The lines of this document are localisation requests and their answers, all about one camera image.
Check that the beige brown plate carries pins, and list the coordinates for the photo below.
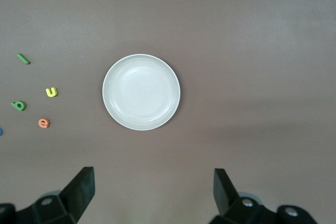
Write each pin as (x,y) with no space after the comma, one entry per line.
(141,92)

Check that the brown table cover mat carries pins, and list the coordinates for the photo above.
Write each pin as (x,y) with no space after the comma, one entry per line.
(236,51)

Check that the orange letter e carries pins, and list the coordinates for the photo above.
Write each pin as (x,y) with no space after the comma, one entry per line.
(42,123)

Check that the green letter b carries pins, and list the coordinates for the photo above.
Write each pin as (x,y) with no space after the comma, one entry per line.
(16,104)

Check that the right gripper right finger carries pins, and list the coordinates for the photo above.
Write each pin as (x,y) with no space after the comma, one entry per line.
(228,203)

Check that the yellow letter u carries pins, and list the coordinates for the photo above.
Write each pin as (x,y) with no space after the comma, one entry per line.
(48,92)

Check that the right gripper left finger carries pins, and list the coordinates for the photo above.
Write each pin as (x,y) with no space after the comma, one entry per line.
(76,197)

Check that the green letter l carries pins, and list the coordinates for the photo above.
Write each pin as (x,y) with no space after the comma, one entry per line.
(23,59)

